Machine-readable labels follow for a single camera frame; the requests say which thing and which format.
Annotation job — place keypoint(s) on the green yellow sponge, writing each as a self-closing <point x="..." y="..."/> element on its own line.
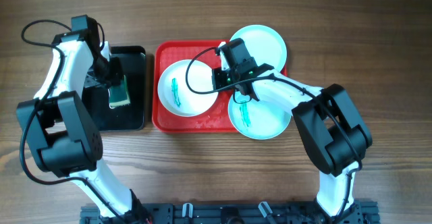
<point x="119" y="95"/>

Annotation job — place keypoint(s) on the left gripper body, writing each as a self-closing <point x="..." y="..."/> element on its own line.
<point x="111" y="75"/>

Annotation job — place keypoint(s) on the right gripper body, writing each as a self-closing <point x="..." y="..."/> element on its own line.
<point x="223" y="79"/>

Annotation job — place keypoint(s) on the black rectangular tray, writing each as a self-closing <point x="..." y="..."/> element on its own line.
<point x="126" y="117"/>

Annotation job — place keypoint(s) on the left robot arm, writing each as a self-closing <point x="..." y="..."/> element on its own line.
<point x="63" y="138"/>

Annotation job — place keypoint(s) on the white round plate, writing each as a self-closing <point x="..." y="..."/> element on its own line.
<point x="177" y="98"/>

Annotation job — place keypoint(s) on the red plastic tray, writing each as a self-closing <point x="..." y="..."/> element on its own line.
<point x="214" y="120"/>

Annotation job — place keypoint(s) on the black aluminium base frame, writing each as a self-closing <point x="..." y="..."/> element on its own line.
<point x="288" y="213"/>

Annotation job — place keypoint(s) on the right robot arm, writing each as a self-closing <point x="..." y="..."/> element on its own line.
<point x="334" y="135"/>

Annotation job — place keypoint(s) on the light blue plate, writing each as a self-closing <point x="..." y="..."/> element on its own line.
<point x="258" y="120"/>
<point x="264" y="44"/>

